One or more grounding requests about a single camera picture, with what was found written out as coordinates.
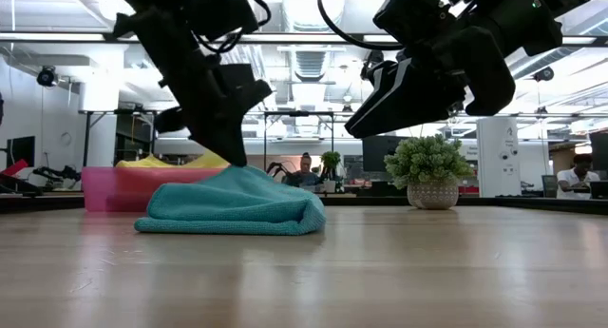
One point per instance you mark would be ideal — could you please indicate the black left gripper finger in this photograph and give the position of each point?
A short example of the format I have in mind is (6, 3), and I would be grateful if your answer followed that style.
(228, 138)

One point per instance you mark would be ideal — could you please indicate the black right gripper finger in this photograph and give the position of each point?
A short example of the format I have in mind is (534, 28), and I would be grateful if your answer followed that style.
(385, 73)
(404, 104)

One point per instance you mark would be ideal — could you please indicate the yellow microfiber towel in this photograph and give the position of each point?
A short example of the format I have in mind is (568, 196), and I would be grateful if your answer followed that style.
(221, 162)
(142, 162)

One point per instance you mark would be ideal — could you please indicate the blue microfiber towel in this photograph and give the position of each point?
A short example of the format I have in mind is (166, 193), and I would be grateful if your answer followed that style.
(237, 204)

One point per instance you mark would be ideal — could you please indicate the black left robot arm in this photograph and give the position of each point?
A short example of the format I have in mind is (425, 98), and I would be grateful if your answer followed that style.
(214, 9)

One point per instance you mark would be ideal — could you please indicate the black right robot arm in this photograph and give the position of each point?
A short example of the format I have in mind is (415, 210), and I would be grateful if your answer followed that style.
(522, 14)

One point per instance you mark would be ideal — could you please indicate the black background robot arm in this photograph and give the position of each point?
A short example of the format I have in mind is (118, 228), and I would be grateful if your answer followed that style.
(278, 167)
(57, 172)

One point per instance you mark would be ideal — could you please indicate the black desk monitor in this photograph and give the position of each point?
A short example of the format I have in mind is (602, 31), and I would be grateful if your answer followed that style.
(380, 152)

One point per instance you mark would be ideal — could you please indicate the green artificial plant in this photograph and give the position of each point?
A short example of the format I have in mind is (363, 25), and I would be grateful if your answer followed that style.
(427, 161)

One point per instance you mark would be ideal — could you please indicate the dark metal rack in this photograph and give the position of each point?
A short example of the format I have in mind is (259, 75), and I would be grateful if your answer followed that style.
(135, 138)

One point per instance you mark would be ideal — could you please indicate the white pillar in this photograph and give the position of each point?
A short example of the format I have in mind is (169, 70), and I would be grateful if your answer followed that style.
(496, 152)

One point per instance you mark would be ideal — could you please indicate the person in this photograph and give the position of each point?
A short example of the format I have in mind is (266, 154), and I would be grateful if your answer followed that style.
(305, 176)
(577, 176)

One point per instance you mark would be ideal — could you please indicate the small potted plant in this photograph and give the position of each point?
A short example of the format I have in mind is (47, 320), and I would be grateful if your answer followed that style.
(331, 159)

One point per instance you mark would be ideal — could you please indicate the pink plastic bin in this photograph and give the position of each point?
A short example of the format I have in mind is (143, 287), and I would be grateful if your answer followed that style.
(109, 190)

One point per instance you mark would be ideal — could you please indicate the dark screen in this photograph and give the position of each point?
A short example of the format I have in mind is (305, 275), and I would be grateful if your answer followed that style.
(599, 149)

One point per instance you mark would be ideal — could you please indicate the black laptop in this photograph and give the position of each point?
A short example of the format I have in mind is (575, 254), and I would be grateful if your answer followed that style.
(599, 190)

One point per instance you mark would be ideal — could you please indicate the red bar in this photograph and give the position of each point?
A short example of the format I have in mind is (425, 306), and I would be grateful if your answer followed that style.
(16, 167)

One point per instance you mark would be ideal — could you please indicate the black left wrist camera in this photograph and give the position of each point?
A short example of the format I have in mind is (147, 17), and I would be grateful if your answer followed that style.
(247, 88)

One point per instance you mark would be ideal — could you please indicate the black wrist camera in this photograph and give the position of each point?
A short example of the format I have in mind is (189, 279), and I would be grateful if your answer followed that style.
(408, 14)
(247, 88)

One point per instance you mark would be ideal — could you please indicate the black ceiling camera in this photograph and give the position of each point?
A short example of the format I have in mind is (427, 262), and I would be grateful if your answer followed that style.
(545, 74)
(46, 76)

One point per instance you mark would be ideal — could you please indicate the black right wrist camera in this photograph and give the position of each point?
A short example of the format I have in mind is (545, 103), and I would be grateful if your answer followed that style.
(408, 14)

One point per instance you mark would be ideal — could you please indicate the black metal frame stand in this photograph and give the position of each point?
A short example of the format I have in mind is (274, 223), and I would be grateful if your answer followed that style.
(299, 113)

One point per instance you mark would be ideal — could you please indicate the black wall monitor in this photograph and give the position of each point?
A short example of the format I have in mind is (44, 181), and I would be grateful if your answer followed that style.
(20, 152)

